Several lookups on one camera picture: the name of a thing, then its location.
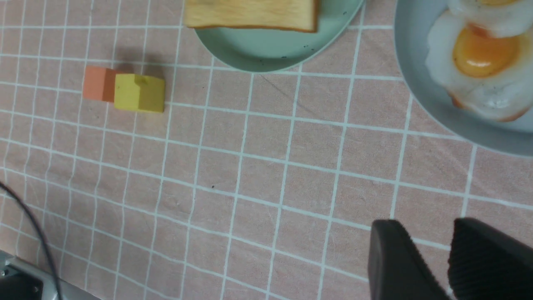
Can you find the toast slice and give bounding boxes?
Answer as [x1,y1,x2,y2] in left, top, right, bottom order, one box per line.
[183,0,320,33]

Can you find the green centre plate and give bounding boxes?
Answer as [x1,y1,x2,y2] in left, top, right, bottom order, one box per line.
[195,0,364,73]

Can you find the yellow block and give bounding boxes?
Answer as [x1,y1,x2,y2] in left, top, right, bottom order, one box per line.
[114,73,165,113]

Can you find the pink checked tablecloth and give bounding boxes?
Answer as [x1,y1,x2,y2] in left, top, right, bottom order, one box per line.
[0,0,532,300]

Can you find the grey egg plate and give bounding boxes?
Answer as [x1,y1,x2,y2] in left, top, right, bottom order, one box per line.
[394,0,533,157]

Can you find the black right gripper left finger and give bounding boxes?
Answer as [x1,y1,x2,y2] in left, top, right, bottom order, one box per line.
[367,220,449,300]

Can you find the orange block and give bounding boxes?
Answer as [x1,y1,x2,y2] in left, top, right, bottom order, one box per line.
[82,66,122,103]

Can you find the fried egg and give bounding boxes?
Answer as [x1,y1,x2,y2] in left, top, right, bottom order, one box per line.
[447,0,533,38]
[425,10,532,122]

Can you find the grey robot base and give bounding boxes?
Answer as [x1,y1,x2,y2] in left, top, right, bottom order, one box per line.
[0,251,99,300]

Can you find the black cable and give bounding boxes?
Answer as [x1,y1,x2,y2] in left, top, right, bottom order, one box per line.
[0,182,64,300]

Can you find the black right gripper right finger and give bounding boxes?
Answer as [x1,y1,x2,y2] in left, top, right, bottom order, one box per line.
[448,217,533,300]

